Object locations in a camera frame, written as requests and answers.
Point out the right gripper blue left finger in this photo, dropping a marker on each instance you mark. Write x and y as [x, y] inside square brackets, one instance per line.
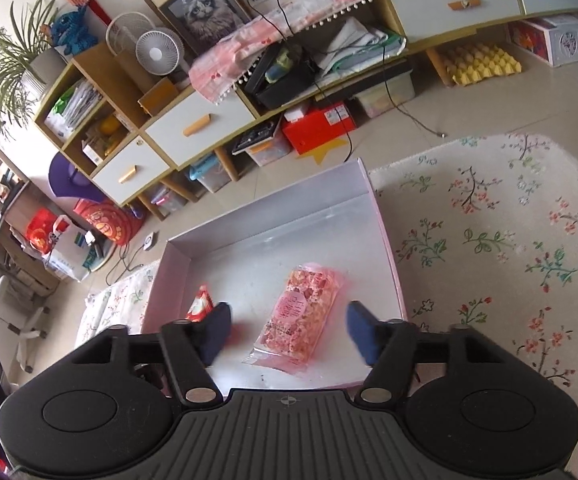
[212, 333]

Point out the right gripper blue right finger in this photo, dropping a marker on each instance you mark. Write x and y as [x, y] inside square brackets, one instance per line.
[366, 331]

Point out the red candy bag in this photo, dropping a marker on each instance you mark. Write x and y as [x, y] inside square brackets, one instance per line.
[201, 306]

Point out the pink nougat pack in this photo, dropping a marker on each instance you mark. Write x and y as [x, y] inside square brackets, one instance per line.
[291, 333]

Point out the pink cardboard box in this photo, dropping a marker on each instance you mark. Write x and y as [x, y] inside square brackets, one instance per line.
[245, 256]

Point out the red lantern bag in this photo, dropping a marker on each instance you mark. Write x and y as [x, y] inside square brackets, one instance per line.
[117, 224]

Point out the white shopping bag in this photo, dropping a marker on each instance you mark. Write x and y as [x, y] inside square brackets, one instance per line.
[63, 245]

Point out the floral tablecloth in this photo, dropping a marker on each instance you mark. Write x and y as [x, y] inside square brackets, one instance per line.
[483, 232]

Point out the red shoe box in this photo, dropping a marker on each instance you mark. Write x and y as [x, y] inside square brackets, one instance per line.
[317, 127]

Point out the white office chair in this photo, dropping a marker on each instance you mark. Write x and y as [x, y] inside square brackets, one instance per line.
[21, 320]

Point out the wooden tv cabinet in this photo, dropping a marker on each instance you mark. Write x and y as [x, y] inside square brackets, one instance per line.
[150, 100]

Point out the pink cloth on cabinet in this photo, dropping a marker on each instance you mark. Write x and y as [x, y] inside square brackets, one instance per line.
[216, 71]

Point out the black storage tray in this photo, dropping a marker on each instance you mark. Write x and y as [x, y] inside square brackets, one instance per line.
[284, 71]

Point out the yellow egg tray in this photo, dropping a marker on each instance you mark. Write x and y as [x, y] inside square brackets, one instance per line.
[473, 63]

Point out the white desk fan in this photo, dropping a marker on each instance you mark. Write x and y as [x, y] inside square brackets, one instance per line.
[161, 52]

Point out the potted green plant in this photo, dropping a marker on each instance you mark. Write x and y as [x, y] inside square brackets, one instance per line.
[21, 42]

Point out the framed cat picture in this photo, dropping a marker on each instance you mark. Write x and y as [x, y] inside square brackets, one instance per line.
[201, 23]

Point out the white decorative box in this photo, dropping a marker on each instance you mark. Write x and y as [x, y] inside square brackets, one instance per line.
[553, 39]

